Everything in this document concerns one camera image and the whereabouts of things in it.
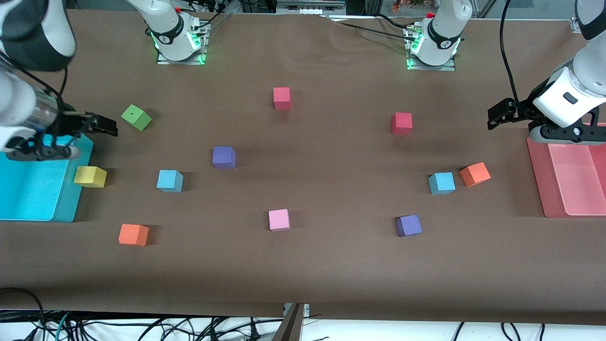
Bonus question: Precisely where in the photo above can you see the light pink foam block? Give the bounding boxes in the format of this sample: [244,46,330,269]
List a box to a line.
[268,209,291,232]

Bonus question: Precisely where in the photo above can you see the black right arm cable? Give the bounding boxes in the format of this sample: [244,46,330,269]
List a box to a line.
[0,51,64,114]

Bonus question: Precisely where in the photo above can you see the teal cable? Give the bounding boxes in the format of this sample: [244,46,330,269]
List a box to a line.
[55,311,73,341]

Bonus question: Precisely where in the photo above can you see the red foam block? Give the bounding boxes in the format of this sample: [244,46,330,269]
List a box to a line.
[391,112,413,136]
[273,87,292,110]

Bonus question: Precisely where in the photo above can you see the purple foam block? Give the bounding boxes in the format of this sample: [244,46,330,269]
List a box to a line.
[396,215,423,238]
[212,146,237,170]

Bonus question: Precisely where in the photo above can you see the aluminium frame rail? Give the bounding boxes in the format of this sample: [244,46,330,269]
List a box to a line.
[276,0,347,15]

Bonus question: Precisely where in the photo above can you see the green foam block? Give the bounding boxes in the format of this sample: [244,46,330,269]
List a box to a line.
[121,104,153,132]

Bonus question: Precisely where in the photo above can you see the pink plastic bin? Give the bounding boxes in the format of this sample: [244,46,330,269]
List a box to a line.
[526,123,606,219]

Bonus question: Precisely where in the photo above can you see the yellow foam block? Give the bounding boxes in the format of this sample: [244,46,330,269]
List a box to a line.
[73,166,107,188]

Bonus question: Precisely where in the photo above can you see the cyan plastic bin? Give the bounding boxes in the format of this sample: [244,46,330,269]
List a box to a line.
[0,133,94,223]

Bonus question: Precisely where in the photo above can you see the light blue foam block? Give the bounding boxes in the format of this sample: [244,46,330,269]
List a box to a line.
[157,170,184,193]
[428,172,456,196]

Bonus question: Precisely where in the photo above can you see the orange foam block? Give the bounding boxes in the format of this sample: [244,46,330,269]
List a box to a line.
[118,224,150,247]
[459,162,491,187]

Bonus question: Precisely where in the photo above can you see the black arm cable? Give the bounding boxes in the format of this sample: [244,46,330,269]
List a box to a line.
[0,51,64,114]
[499,0,521,104]

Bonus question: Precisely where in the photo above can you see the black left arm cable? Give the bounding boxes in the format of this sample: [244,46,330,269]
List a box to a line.
[499,0,521,104]

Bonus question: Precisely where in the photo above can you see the brown table cover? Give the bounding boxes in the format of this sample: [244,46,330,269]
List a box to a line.
[0,9,606,326]

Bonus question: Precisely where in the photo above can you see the dark centre post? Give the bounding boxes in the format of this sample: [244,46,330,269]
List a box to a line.
[272,303,304,341]

